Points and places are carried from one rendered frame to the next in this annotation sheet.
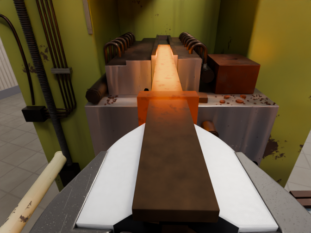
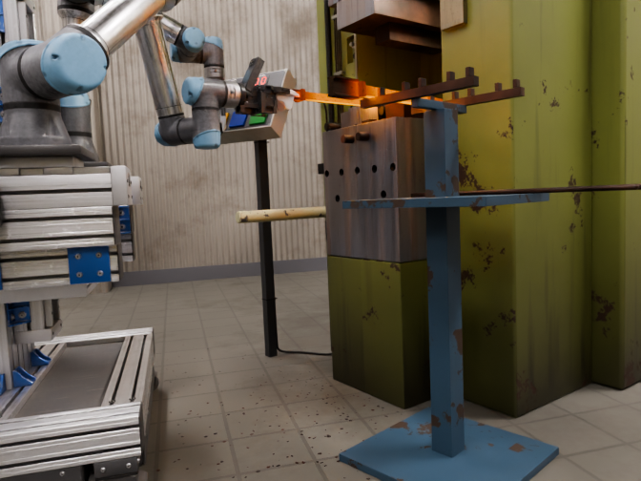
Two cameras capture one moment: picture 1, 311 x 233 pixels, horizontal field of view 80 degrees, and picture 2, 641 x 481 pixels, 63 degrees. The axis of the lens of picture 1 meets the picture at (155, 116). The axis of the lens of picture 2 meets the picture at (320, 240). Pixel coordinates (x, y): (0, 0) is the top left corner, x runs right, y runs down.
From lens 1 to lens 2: 1.66 m
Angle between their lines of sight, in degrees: 55
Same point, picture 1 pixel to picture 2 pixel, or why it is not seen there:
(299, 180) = not seen: outside the picture
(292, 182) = not seen: outside the picture
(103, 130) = (327, 147)
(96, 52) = not seen: hidden behind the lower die
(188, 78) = (373, 114)
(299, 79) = (483, 115)
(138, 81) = (352, 119)
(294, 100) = (485, 136)
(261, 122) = (389, 129)
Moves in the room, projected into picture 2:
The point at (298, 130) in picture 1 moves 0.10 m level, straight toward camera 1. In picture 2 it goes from (500, 172) to (465, 173)
